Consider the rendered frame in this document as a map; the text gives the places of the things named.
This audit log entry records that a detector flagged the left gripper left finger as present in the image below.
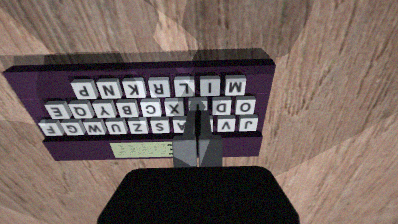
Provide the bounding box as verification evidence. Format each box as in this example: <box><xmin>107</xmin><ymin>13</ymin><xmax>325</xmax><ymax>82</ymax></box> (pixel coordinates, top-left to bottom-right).
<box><xmin>172</xmin><ymin>110</ymin><xmax>199</xmax><ymax>168</ymax></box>

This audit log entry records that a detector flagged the purple keyboard base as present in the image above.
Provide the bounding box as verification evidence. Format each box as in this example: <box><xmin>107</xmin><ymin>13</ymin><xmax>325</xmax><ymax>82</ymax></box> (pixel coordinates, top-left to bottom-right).
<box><xmin>2</xmin><ymin>59</ymin><xmax>276</xmax><ymax>161</ymax></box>

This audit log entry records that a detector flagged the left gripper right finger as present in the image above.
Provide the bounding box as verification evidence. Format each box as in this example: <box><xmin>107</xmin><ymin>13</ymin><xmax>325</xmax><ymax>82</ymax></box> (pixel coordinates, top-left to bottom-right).
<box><xmin>198</xmin><ymin>110</ymin><xmax>223</xmax><ymax>167</ymax></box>

